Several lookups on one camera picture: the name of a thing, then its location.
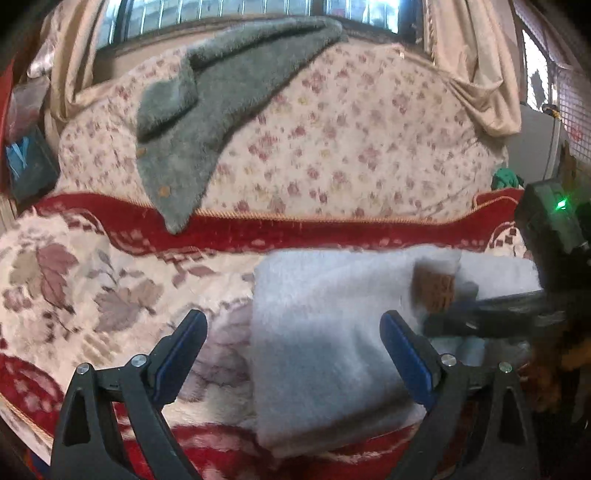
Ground beige curtain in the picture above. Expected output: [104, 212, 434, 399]
[39, 0, 123, 134]
[425, 0, 522, 138]

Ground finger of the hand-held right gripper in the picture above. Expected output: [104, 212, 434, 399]
[422, 288, 568, 340]

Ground blue gift bag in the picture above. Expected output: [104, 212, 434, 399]
[6, 134, 61, 204]

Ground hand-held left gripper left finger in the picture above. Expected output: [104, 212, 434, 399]
[50, 310, 208, 480]

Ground light grey fluffy pants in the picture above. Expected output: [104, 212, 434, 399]
[249, 244, 543, 460]

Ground dark grey fluffy garment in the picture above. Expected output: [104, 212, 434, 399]
[136, 16, 349, 235]

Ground brown fuzzy cloth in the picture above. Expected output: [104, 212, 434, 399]
[526, 318, 591, 414]

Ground window with mesh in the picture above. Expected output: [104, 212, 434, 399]
[516, 0, 591, 160]

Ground floral fleece blanket red border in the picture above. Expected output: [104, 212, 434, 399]
[0, 188, 536, 480]

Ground clear plastic bag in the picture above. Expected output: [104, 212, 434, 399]
[10, 76, 51, 139]

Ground red satin cloth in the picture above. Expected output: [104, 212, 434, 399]
[0, 60, 16, 195]

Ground green cloth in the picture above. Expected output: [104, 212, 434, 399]
[492, 167, 525, 191]

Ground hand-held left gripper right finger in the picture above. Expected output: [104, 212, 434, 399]
[379, 310, 541, 480]

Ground window with bars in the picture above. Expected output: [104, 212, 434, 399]
[95, 0, 428, 51]

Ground cream floral quilt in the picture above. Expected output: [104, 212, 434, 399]
[55, 37, 509, 222]

